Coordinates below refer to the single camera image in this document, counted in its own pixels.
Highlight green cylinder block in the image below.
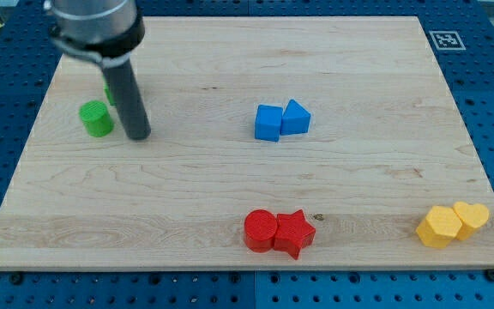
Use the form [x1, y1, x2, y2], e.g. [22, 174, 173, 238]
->
[79, 100, 114, 137]

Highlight red star block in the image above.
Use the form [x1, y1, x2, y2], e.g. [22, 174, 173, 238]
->
[274, 209, 316, 260]

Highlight blue cube block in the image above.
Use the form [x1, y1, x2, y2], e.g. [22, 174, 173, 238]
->
[254, 105, 283, 142]

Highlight blue triangle block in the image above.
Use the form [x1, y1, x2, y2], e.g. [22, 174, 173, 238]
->
[280, 99, 311, 135]

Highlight red cylinder block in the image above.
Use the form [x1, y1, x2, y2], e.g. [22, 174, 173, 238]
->
[244, 209, 278, 253]

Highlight wooden board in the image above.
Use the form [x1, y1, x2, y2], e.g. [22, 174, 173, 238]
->
[0, 16, 494, 271]

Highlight yellow hexagon block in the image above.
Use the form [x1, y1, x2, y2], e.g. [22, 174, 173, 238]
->
[415, 205, 462, 249]

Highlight white fiducial marker tag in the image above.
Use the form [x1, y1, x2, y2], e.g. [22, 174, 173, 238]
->
[429, 30, 466, 51]

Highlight yellow heart block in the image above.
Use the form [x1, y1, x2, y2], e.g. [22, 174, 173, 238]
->
[453, 201, 490, 241]

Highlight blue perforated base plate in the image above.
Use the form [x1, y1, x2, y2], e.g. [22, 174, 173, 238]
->
[0, 0, 494, 308]

